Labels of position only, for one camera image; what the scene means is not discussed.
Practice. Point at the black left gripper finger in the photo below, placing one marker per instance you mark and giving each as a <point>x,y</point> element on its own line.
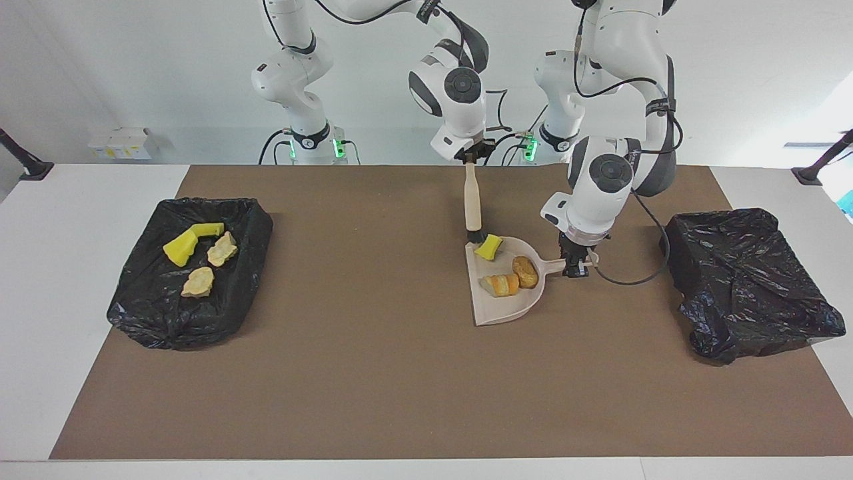
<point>570,266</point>
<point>585,265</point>

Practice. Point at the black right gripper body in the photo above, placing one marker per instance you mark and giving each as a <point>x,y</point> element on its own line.
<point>473,152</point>

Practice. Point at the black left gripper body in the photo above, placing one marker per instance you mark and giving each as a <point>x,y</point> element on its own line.
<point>578,245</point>

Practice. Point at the brown toy nugget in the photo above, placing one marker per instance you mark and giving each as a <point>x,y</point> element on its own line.
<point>525,272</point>

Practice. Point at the beige hand brush black bristles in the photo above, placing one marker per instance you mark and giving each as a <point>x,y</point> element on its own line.
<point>474,206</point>

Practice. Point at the orange striped toy croissant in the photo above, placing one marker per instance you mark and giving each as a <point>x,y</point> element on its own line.
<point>501,284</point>

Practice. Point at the beige plastic dustpan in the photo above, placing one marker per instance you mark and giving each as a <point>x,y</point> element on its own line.
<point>506,306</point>

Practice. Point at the yellow sponge scrap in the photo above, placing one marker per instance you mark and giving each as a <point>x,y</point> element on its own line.
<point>490,246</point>

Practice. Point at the beige toy bread piece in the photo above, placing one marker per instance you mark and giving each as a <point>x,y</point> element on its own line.
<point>198,283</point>
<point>222,251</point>

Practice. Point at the green and yellow sponge piece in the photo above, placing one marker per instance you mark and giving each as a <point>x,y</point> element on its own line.
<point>178,250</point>

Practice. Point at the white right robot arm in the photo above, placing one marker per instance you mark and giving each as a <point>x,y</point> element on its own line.
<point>460,106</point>

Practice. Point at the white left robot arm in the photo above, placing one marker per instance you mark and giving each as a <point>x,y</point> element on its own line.
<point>600,193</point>

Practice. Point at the black bag lined bin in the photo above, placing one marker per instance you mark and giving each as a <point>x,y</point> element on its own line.
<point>740,280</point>
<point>166,313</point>

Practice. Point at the brown table mat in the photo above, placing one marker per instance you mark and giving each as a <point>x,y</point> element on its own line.
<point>373,413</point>

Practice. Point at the teal plastic object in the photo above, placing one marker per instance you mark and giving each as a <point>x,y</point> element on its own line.
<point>848,203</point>

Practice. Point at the black camera stand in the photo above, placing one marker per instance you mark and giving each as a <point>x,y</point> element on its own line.
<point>30,168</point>
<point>810,174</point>

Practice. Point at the white wall socket box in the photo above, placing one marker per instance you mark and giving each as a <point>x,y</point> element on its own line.
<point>120,143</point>

